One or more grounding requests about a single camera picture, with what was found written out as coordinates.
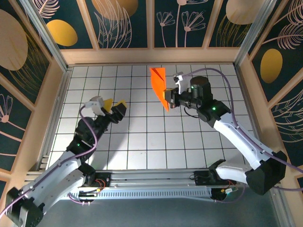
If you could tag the orange square paper sheet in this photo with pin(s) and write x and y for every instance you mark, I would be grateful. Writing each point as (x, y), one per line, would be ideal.
(157, 82)

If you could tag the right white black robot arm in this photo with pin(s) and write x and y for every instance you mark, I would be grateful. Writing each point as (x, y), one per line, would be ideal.
(241, 142)

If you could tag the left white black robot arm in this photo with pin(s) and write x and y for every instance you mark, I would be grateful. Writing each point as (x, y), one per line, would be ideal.
(54, 175)

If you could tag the aluminium side rail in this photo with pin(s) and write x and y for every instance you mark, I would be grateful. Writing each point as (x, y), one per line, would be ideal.
(243, 89)
(58, 113)

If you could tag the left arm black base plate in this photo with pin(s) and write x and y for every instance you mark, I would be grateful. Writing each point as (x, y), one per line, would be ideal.
(104, 180)

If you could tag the long aluminium frame rail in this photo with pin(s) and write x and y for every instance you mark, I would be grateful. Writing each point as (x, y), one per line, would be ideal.
(154, 175)

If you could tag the aluminium corner post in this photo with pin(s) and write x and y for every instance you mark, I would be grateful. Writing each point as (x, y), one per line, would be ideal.
(251, 35)
(45, 37)

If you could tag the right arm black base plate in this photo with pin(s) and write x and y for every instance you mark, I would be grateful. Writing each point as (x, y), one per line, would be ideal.
(201, 179)

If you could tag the short aluminium frame post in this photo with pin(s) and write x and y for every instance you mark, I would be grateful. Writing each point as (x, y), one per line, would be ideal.
(280, 210)

